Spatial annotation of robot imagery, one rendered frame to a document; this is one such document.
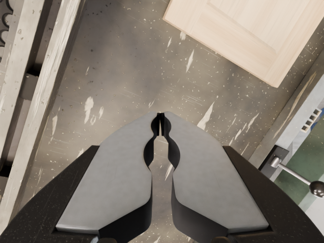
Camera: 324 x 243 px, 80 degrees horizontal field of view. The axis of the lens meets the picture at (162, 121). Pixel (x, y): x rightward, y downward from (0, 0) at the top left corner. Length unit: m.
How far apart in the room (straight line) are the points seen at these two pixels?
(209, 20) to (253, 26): 0.10
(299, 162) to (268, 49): 0.45
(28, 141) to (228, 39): 0.40
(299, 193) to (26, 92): 0.78
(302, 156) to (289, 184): 0.11
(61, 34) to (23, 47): 0.05
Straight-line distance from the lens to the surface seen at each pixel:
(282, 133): 0.58
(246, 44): 0.46
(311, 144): 0.82
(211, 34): 0.42
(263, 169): 0.59
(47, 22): 0.36
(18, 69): 0.34
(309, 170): 0.80
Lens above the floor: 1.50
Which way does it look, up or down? 16 degrees down
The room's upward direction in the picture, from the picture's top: 167 degrees counter-clockwise
